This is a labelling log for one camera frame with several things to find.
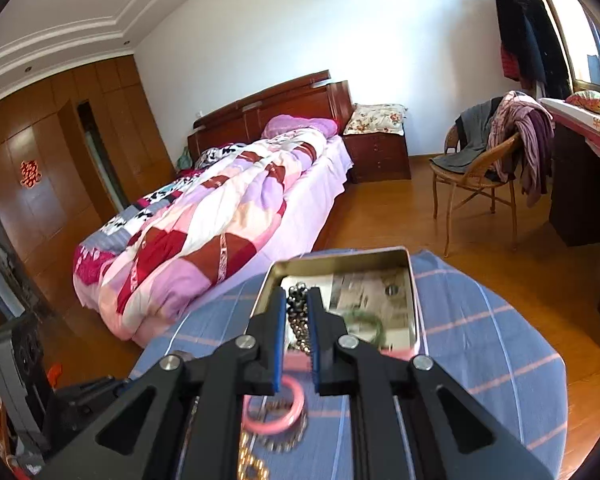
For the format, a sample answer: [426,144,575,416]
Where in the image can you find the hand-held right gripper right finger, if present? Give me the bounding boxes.
[307,287,556,480]

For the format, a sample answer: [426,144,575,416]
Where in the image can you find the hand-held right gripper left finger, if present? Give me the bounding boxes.
[35,287,287,480]

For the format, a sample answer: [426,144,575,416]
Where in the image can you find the bronze bead necklace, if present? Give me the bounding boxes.
[285,282,313,361]

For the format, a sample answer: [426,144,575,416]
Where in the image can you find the pink bangle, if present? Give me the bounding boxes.
[242,377,306,435]

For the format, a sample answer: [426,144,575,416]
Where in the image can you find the pearl bead necklace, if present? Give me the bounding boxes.
[255,400,311,455]

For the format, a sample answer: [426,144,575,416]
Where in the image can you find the pink tin box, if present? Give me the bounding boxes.
[252,246,422,372]

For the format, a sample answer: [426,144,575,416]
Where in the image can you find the gold chain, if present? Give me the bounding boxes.
[237,432,272,480]

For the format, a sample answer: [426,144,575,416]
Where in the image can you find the green bangle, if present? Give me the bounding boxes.
[341,310,386,348]

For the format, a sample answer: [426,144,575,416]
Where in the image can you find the newspaper lining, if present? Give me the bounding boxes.
[329,269,412,348]

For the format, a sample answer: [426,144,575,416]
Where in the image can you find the patchwork quilt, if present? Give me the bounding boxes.
[73,127,338,343]

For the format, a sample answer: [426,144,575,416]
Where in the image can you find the blue checked tablecloth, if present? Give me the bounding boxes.
[125,247,568,480]

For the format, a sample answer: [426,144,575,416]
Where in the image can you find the wooden nightstand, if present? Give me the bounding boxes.
[342,131,412,184]

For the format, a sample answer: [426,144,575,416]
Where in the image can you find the black white patterned blanket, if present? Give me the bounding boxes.
[195,143,248,170]

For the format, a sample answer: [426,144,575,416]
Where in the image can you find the red paper decoration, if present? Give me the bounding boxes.
[20,160,42,190]

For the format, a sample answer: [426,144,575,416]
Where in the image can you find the pink pillow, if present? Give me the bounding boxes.
[261,114,338,140]

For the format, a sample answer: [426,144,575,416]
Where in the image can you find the rattan chair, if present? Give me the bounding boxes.
[430,125,523,258]

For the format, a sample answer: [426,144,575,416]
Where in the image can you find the floral pillow with frill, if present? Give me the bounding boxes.
[343,103,409,137]

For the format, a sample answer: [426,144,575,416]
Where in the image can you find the wooden bed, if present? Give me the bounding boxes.
[72,70,356,348]

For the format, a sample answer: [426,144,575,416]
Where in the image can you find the wooden wardrobe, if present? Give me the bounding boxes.
[0,55,177,313]

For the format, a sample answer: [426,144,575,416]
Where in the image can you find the grey garment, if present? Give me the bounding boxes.
[429,97,503,176]

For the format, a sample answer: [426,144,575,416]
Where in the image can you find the pink plaid garment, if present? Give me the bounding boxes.
[486,91,537,182]

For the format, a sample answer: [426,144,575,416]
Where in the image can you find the purple garment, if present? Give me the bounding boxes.
[514,107,556,208]

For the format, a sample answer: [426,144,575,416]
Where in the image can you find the dark wooden desk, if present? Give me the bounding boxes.
[547,120,600,358]

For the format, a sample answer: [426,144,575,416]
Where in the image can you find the red hanging garment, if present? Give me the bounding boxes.
[500,45,522,82]

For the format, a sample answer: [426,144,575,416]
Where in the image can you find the white red desk cloth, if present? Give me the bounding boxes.
[539,97,600,177]

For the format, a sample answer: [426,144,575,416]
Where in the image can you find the red yellow floral pillow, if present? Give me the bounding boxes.
[565,91,600,123]

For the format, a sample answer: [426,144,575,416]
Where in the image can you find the dark hanging coats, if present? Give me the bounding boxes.
[495,0,573,101]

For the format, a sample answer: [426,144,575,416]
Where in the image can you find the window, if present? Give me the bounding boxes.
[540,0,600,92]

